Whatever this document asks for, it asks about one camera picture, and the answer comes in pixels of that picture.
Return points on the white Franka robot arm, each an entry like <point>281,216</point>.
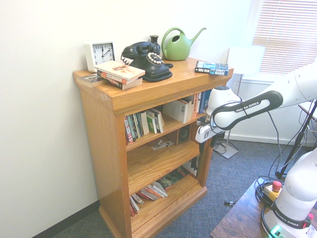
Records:
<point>292,198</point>

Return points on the dark green flat book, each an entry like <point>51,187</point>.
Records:
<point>173,178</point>

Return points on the red white spine book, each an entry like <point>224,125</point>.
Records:
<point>128,130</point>

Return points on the dark thin paperback book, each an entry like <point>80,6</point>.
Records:
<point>88,80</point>

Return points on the yellow red emergency stop button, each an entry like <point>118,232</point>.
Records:
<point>275,189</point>

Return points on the white blue spine book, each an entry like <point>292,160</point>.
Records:
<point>200,102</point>

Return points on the black glossy vase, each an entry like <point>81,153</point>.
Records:
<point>154,41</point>

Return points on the black white picture book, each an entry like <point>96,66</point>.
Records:
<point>192,166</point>

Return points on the blue Darwin's Radio paperback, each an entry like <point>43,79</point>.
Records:
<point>210,67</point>

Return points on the orange slanted book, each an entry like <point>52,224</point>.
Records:
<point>148,194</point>

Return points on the black spine paperback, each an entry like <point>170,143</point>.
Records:
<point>134,127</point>

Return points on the oak wooden bookshelf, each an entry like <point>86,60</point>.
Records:
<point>104,148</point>

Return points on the plain white paperback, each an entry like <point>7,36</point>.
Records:
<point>144,123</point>

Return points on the green paperback book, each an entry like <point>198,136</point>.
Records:
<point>151,122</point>

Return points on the orange white spine book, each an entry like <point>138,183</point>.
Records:
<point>116,78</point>

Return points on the small round dark speaker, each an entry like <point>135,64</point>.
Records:
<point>184,134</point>

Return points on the teal spine paperback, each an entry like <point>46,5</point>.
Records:
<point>139,125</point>

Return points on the green plastic watering can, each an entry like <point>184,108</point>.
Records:
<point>175,49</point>

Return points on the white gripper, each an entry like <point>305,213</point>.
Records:
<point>209,134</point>

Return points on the black spine red-lettered book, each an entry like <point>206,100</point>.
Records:
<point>123,85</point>

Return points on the black vintage rotary telephone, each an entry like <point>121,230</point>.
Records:
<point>146,62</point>

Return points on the red white slanted book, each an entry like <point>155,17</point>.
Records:
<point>133,207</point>

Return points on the orange pink spine book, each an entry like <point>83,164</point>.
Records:
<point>195,106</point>

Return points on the black camera stand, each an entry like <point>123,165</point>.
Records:
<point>294,148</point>

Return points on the grey white slanted book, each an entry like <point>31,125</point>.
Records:
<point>159,189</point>

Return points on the loose photos and papers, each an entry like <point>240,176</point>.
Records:
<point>161,145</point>

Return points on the white paperback black stripe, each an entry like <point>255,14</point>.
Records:
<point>159,121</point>

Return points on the blue Thailand guide book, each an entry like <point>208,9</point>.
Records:
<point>206,100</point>

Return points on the large white leaning book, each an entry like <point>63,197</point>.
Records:
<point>175,110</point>

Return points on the white square analog clock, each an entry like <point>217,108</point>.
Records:
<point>99,54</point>

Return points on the white shade floor lamp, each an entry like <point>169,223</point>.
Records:
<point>245,59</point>

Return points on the window blind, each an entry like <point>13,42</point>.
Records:
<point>287,32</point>

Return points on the white upright paperback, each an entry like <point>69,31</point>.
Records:
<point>189,109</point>

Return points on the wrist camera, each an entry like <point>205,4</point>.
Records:
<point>201,122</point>

